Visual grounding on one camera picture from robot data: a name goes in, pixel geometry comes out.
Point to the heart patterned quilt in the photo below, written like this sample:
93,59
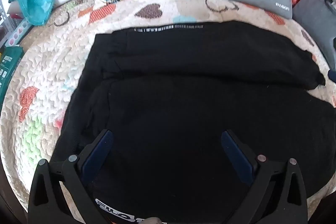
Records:
52,56

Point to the dark grey laptop bag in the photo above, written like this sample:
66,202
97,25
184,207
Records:
315,11

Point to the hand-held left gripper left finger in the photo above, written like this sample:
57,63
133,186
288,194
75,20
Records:
97,153

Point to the black pants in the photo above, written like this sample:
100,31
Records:
183,95

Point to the pink patterned box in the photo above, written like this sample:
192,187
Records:
18,32

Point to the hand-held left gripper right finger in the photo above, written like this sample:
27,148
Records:
236,153

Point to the green box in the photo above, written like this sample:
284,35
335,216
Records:
8,66

